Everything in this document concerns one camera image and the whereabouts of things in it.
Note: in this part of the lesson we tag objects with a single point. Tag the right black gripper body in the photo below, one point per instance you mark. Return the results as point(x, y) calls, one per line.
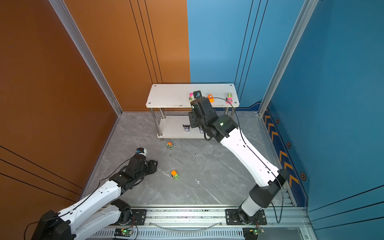
point(194, 123)

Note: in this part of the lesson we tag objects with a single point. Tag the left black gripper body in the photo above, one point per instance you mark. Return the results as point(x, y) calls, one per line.
point(149, 169)

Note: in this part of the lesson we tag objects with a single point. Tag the green pink toy car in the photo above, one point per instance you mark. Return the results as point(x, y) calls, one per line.
point(229, 98)

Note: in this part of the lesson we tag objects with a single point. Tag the orange round toy car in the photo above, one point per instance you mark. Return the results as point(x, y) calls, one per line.
point(211, 98)

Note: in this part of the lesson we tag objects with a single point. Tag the black purple toy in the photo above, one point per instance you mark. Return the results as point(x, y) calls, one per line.
point(187, 128)

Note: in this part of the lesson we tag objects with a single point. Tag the orange green toy car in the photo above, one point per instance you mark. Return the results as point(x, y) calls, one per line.
point(175, 175)

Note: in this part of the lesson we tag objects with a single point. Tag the orange green wheeled toy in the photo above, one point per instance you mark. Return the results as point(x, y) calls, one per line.
point(170, 145)

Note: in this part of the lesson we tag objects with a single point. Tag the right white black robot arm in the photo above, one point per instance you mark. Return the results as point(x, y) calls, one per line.
point(268, 178)

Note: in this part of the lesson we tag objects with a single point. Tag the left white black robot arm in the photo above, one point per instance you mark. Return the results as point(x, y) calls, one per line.
point(100, 209)

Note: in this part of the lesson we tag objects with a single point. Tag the white two-tier shelf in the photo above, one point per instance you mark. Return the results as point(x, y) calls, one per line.
point(176, 96)

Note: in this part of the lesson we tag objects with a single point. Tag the left circuit board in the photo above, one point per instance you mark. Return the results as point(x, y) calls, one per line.
point(123, 233)

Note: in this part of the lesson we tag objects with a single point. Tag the circuit board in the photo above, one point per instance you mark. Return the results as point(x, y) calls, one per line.
point(123, 233)
point(252, 233)

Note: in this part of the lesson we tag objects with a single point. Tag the right circuit board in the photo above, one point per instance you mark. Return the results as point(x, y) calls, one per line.
point(252, 233)

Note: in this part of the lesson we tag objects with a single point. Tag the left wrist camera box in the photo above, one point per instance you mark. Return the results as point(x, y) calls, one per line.
point(141, 151)

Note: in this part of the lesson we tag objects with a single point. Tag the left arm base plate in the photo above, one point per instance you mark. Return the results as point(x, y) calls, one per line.
point(135, 216)

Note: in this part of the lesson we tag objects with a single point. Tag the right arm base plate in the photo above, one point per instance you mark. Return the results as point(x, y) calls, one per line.
point(237, 216)

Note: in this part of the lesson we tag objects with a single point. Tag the aluminium front rail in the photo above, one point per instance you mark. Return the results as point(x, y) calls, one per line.
point(200, 217)

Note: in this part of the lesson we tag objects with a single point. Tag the right aluminium corner post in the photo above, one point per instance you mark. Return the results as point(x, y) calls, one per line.
point(293, 40)

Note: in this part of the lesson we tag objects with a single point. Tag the aluminium corner post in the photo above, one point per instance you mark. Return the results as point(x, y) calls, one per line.
point(76, 36)
point(293, 40)

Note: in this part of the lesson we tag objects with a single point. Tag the left aluminium corner post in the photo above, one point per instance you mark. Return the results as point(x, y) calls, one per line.
point(76, 36)

